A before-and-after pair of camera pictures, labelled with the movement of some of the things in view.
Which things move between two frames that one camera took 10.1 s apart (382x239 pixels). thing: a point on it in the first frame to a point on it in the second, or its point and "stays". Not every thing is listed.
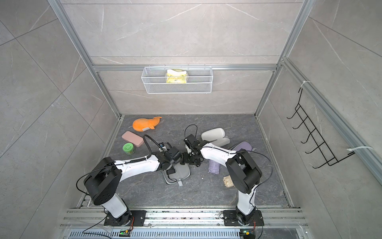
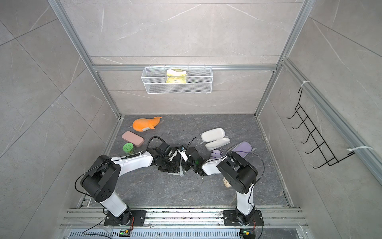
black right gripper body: (190, 158) to (188, 165)
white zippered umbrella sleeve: (217, 135) stays
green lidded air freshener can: (128, 148) stays
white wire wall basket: (177, 80) stays
